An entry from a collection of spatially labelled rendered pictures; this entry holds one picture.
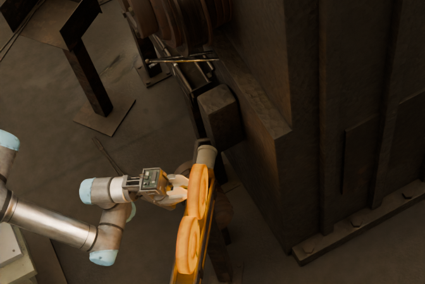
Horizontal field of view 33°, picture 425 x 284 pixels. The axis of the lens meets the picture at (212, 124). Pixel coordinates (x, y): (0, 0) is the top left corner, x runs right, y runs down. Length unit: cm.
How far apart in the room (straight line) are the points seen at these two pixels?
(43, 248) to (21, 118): 64
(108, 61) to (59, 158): 51
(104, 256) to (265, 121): 60
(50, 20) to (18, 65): 76
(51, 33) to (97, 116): 59
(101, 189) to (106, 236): 14
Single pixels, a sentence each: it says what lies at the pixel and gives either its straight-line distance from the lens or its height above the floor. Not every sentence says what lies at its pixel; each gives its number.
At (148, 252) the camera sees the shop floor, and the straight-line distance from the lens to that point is 274.
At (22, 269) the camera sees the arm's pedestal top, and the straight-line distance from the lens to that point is 252.
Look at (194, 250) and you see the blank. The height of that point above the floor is 69.
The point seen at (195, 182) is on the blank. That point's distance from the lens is 191.
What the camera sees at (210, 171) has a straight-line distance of 203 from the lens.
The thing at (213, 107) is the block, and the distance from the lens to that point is 203.
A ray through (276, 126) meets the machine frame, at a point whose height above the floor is 87.
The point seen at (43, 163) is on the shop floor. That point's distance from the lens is 304.
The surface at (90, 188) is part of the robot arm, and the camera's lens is 206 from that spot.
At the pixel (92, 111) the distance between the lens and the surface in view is 309.
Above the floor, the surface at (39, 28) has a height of 59.
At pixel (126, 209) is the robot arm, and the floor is 61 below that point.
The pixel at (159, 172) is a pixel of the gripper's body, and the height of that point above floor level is 80.
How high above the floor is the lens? 250
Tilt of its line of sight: 58 degrees down
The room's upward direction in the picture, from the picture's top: 14 degrees counter-clockwise
